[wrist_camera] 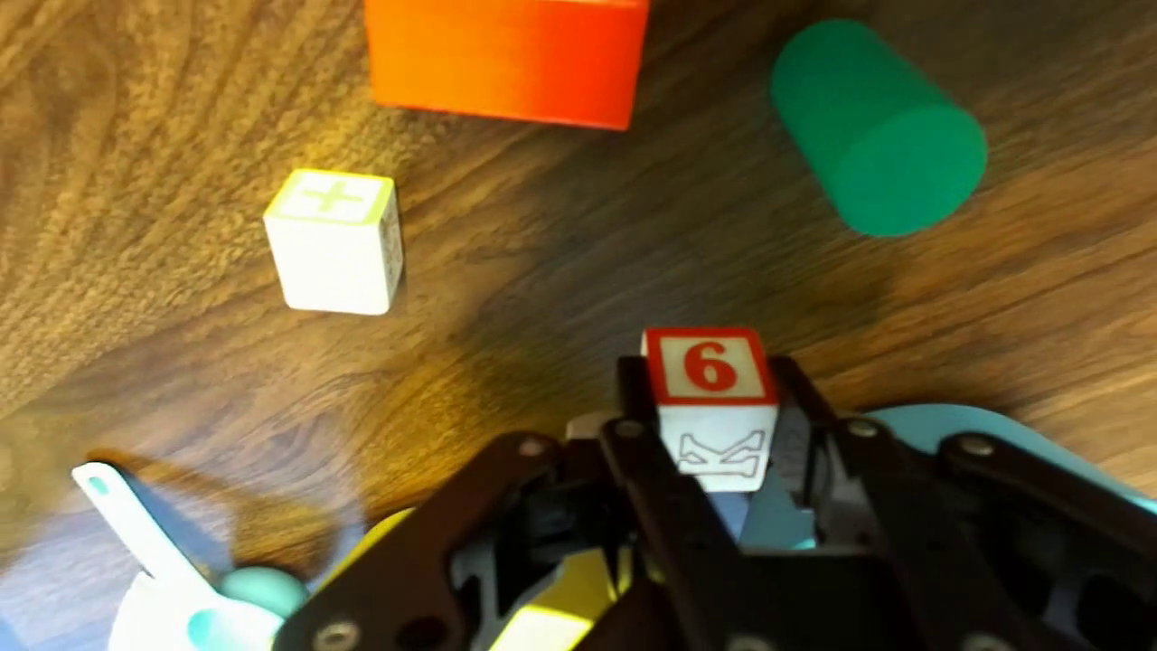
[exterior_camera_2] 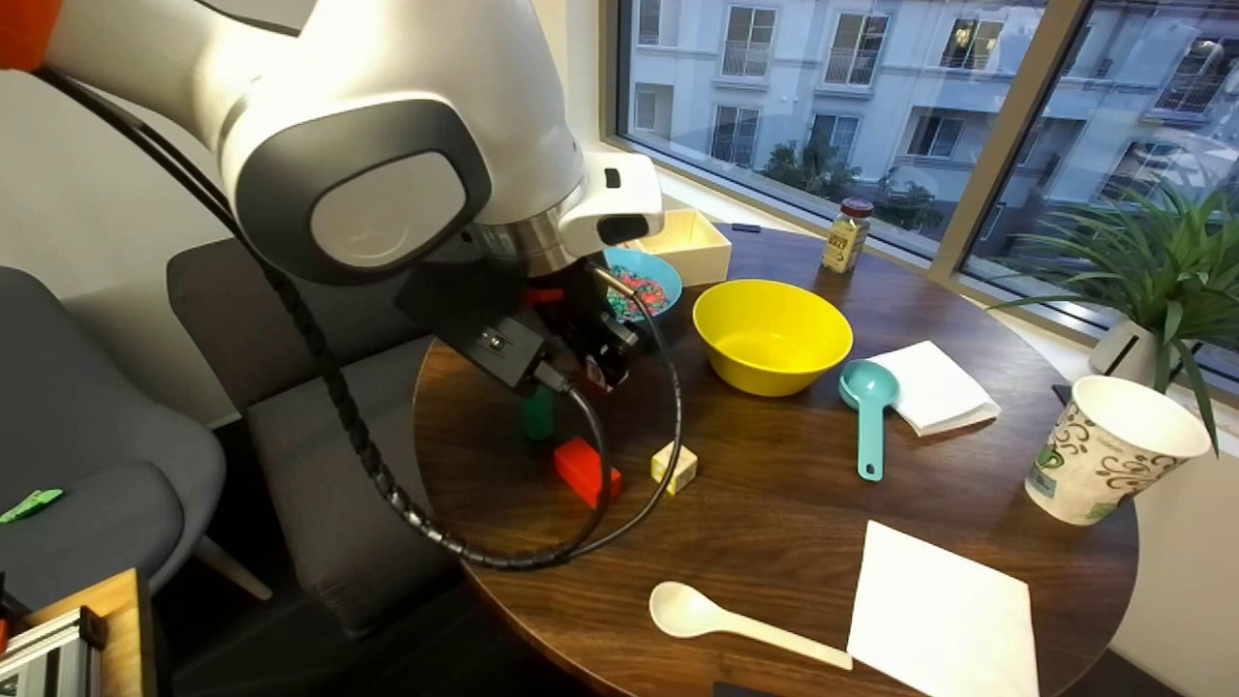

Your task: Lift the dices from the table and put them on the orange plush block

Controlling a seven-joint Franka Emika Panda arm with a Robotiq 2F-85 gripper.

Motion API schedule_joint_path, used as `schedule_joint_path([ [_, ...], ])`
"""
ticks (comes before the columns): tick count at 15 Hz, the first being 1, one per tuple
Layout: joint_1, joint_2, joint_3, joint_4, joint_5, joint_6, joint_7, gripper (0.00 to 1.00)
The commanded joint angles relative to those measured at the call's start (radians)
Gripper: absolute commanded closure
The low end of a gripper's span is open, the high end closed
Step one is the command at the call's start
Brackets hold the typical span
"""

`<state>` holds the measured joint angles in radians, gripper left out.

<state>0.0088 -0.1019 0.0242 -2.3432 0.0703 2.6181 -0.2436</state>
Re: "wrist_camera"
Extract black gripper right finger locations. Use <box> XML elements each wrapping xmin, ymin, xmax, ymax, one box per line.
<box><xmin>770</xmin><ymin>360</ymin><xmax>1039</xmax><ymax>651</ymax></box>

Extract yellow-edged wooden dice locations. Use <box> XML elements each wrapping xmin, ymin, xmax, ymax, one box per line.
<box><xmin>263</xmin><ymin>172</ymin><xmax>403</xmax><ymax>316</ymax></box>

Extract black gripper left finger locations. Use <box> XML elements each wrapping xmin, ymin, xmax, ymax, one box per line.
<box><xmin>597</xmin><ymin>360</ymin><xmax>775</xmax><ymax>651</ymax></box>

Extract red-edged number six dice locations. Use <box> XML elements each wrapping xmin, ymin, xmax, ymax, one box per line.
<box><xmin>641</xmin><ymin>327</ymin><xmax>776</xmax><ymax>493</ymax></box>

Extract teal measuring scoop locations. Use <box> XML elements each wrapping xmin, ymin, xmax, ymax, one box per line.
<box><xmin>74</xmin><ymin>465</ymin><xmax>308</xmax><ymax>651</ymax></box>

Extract yellow plastic bowl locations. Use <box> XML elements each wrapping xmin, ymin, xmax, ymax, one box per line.
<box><xmin>277</xmin><ymin>508</ymin><xmax>620</xmax><ymax>651</ymax></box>

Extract blue bowl of beads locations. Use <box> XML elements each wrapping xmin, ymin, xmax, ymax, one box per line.
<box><xmin>713</xmin><ymin>402</ymin><xmax>1157</xmax><ymax>555</ymax></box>

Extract orange plush block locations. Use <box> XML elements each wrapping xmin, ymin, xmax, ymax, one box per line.
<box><xmin>362</xmin><ymin>0</ymin><xmax>652</xmax><ymax>129</ymax></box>

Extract green cylinder block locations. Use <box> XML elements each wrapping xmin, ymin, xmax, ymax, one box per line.
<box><xmin>770</xmin><ymin>20</ymin><xmax>989</xmax><ymax>238</ymax></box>

